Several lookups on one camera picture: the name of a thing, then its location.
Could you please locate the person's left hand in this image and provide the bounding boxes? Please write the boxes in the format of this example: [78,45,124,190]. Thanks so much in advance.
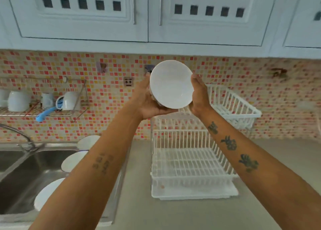
[131,73,178,120]

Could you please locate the person's right hand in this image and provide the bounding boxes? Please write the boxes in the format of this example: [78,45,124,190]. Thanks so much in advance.
[189,73,213,118]

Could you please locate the white ceramic bowl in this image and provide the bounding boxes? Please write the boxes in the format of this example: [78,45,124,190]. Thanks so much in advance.
[150,60,194,109]

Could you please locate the person's right forearm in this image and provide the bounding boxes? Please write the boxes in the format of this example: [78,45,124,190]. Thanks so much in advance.
[200,106,321,230]

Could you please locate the person's left forearm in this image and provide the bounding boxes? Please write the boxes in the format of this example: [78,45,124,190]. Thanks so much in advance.
[28,104,144,230]

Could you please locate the white plastic dish rack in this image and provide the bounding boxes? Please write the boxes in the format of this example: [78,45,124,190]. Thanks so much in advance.
[150,84,262,188]

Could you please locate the white cabinet door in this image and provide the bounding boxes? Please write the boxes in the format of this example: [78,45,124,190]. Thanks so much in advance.
[5,0,149,42]
[283,0,321,49]
[148,0,279,47]

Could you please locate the white plate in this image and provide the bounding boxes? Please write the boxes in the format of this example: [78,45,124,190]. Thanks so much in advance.
[34,178,66,212]
[77,135,101,150]
[61,151,89,173]

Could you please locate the white drip tray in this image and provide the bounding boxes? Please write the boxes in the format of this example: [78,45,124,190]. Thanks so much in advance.
[150,172,239,201]

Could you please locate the white mug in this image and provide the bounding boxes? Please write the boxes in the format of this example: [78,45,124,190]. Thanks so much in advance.
[8,90,31,112]
[56,91,81,111]

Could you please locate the small white cup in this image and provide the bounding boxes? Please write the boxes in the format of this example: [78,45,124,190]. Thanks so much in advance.
[41,93,54,108]

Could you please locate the blue plastic utensil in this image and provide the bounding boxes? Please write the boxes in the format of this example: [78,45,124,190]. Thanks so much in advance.
[36,106,58,123]

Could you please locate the stainless steel sink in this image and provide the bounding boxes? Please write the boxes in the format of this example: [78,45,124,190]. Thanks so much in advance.
[0,143,131,225]

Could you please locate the chrome faucet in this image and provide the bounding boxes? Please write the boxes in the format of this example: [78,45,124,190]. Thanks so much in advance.
[0,124,45,152]

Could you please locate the metal wall rack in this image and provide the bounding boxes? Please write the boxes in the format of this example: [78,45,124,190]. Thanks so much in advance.
[0,75,90,123]

